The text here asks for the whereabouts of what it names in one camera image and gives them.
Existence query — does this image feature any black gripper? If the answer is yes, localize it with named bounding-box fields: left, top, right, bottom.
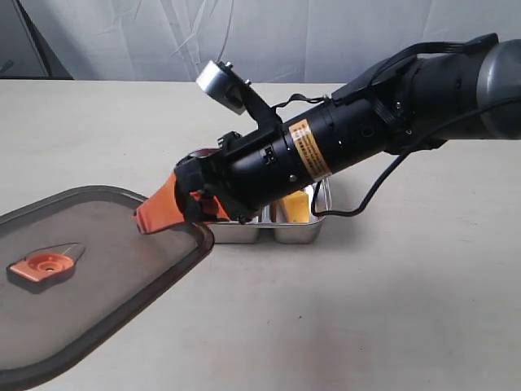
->
left=134, top=112, right=332, bottom=235

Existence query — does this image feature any yellow cheese wedge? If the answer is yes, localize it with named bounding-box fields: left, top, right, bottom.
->
left=280, top=191, right=309, bottom=223

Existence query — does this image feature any dark lid with orange valve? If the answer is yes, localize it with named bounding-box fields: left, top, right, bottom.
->
left=1, top=186, right=214, bottom=390

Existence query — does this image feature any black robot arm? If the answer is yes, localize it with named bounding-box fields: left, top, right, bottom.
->
left=134, top=33, right=520, bottom=234

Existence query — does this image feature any stainless steel lunch box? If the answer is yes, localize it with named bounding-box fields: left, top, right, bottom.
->
left=190, top=147, right=332, bottom=245

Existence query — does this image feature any white backdrop curtain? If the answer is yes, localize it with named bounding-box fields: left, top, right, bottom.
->
left=23, top=0, right=520, bottom=83

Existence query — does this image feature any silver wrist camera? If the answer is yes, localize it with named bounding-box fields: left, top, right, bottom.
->
left=195, top=60, right=282, bottom=128

